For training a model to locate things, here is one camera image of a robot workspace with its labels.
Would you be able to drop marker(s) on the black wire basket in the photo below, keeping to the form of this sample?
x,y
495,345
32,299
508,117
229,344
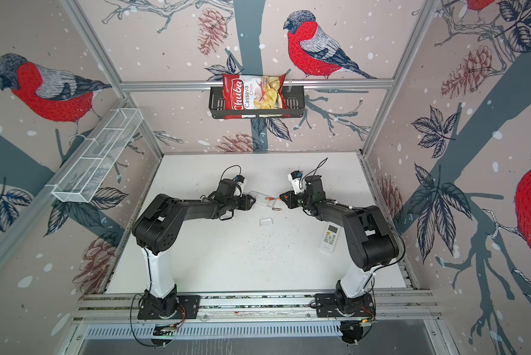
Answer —
x,y
288,102

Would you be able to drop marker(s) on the white air conditioner remote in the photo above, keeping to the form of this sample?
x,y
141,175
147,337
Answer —
x,y
329,238

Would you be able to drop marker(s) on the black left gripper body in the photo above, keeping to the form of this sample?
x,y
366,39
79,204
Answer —
x,y
239,203

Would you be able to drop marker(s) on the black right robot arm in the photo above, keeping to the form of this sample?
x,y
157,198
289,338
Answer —
x,y
368,237

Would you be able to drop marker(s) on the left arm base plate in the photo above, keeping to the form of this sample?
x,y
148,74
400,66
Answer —
x,y
172,307

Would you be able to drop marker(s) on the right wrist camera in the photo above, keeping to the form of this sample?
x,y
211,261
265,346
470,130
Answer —
x,y
295,178

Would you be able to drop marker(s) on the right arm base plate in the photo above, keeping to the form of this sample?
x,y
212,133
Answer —
x,y
332,305

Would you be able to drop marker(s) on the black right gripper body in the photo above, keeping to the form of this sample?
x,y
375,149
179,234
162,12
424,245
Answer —
x,y
299,200

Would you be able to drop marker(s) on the red cassava chips bag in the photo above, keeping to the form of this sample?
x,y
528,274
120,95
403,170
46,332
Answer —
x,y
251,92

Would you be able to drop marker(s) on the aluminium mounting rail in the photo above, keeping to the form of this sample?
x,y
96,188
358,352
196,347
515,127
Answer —
x,y
386,304

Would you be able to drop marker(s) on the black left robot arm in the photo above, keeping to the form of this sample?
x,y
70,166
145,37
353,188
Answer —
x,y
157,229

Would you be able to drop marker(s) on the white remote control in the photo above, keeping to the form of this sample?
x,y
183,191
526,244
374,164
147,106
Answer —
x,y
261,201

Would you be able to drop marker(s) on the white mesh wall shelf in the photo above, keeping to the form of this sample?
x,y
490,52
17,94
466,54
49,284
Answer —
x,y
85,176

